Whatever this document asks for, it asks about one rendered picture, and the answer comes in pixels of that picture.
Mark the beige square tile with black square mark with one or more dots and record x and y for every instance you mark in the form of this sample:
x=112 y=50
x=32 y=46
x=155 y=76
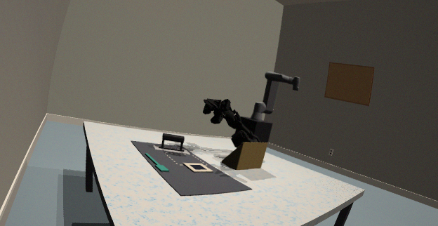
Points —
x=197 y=167

